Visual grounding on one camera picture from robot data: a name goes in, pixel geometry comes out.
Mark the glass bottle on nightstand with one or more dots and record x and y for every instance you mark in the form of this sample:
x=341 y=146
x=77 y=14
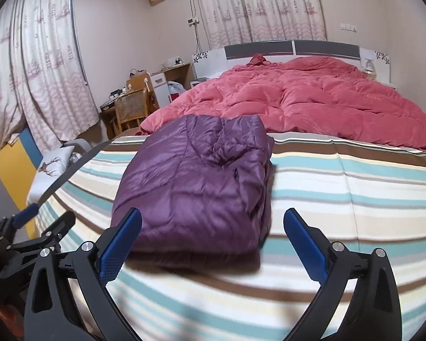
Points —
x=369 y=69

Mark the yellow blue floor mat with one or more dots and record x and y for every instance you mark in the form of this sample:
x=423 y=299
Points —
x=18 y=165

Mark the wooden desk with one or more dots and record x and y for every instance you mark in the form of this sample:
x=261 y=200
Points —
x=141 y=81

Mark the white bedside cabinet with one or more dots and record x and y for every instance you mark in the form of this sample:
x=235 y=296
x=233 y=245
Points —
x=160 y=87

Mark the white grey headboard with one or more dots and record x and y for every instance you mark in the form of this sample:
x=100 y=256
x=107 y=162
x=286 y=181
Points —
x=212 y=63

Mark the striped bed sheet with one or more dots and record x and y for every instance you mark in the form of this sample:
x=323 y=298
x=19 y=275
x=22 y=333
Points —
x=367 y=196

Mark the left patterned curtain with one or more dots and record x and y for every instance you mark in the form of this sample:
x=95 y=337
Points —
x=42 y=84

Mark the white plastic bag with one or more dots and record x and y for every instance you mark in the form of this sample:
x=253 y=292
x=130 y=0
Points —
x=175 y=90

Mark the deer print pillow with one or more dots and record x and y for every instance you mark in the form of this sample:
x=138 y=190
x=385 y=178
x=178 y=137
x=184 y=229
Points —
x=52 y=166

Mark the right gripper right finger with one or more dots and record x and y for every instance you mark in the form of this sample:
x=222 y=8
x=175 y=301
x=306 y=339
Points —
x=374 y=310

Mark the wooden rattan chair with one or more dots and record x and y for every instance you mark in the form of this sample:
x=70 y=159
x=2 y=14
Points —
x=130 y=110

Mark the wall power socket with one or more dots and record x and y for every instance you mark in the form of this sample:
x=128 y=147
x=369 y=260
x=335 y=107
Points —
x=348 y=27

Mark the purple down jacket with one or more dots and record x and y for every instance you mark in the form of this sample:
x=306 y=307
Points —
x=203 y=187

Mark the patterned curtain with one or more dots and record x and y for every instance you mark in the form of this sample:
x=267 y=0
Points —
x=42 y=84
x=230 y=22

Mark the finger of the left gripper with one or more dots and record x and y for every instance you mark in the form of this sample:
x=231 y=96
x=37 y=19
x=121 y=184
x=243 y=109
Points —
x=21 y=257
x=9 y=225

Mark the pink red comforter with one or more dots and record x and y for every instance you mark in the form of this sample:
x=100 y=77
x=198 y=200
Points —
x=313 y=94

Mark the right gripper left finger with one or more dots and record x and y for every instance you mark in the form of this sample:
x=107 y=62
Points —
x=51 y=312

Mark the back patterned curtain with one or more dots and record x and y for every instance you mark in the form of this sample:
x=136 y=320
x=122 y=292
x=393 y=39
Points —
x=230 y=22

